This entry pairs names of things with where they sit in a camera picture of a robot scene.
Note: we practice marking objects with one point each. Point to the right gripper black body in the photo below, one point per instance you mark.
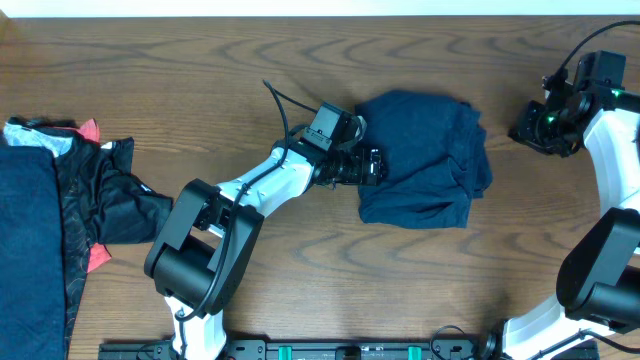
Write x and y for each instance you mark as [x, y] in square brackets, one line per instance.
[547, 131]

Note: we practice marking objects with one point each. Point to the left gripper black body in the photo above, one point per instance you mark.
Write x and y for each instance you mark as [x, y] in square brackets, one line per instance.
[351, 171]

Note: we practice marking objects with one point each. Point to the navy blue t-shirt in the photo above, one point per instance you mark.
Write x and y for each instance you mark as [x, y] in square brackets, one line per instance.
[433, 149]

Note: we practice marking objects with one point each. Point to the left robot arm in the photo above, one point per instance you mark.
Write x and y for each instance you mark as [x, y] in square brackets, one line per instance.
[201, 253]

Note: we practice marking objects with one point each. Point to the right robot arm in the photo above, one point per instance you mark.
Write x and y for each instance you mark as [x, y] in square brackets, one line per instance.
[597, 290]

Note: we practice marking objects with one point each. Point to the black patterned garment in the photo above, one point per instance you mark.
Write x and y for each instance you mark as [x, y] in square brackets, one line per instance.
[101, 202]

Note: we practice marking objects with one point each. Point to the red garment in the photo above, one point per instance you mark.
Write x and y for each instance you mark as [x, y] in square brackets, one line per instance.
[89, 130]

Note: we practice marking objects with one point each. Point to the white grey garment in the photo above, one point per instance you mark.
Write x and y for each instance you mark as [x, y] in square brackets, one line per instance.
[17, 135]

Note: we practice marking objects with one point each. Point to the navy blue folded garment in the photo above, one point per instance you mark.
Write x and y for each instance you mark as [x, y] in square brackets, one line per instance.
[32, 284]

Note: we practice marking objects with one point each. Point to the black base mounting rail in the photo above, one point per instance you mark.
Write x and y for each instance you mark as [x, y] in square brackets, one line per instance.
[261, 350]

